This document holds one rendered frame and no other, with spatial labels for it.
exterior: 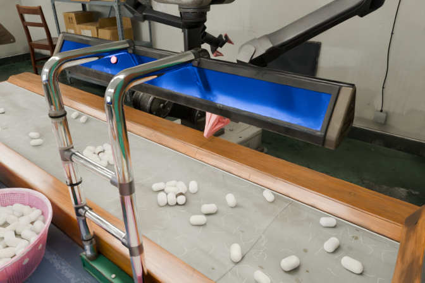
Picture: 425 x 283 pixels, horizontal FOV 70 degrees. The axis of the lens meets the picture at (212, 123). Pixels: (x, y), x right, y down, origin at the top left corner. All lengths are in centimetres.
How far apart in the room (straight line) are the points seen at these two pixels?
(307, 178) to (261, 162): 13
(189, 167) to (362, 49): 195
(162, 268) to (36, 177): 44
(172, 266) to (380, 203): 48
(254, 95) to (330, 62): 223
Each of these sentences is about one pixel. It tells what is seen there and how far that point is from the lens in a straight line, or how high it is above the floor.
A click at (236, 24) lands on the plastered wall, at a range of 289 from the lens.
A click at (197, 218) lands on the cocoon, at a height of 76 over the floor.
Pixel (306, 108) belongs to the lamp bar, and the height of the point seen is 108.
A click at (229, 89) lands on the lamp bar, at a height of 108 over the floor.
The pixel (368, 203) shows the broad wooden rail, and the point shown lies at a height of 76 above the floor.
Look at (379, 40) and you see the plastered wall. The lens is 254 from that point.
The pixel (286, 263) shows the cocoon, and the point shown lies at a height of 76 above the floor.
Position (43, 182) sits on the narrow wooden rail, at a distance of 87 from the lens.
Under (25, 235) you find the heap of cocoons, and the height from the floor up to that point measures 74.
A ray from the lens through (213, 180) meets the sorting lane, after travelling 81.
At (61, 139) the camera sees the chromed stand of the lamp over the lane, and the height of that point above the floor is 99.
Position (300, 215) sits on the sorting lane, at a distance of 74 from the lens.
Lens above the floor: 123
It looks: 26 degrees down
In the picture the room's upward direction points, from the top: straight up
